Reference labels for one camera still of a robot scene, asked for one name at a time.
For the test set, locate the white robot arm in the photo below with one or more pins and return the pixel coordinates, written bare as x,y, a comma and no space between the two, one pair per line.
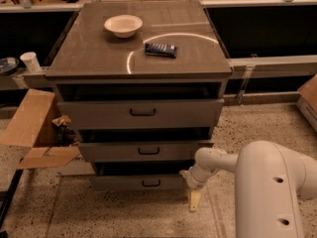
270,179

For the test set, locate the grey middle drawer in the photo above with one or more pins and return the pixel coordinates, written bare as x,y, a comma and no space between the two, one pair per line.
141,151

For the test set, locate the black bar on floor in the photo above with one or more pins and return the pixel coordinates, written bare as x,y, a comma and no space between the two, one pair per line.
7,195

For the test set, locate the grey top drawer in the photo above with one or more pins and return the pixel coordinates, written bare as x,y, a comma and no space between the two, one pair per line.
142,114

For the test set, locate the white paper cup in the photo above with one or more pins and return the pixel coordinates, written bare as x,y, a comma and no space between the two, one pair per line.
31,62

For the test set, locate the grey drawer cabinet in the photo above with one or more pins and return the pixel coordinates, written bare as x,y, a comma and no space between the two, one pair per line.
94,65

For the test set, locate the grey drawer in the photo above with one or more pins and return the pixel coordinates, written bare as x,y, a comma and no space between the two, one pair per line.
141,151
140,175
142,114

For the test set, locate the white bowl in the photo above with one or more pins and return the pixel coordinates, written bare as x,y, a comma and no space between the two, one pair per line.
123,26

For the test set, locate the dark round lid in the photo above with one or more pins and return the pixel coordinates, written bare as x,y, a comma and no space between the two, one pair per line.
8,66

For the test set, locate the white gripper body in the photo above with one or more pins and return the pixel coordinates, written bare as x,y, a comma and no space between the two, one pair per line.
191,181

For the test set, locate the open cardboard box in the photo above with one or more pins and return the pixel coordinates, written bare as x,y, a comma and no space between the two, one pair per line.
32,127

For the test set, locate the dark blue snack packet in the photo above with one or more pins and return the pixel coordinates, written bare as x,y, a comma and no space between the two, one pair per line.
161,50

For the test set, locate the grey bottom drawer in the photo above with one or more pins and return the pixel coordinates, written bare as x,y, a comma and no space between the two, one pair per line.
140,175

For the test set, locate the cardboard box at right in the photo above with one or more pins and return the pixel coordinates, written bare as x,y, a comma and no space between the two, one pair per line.
307,102

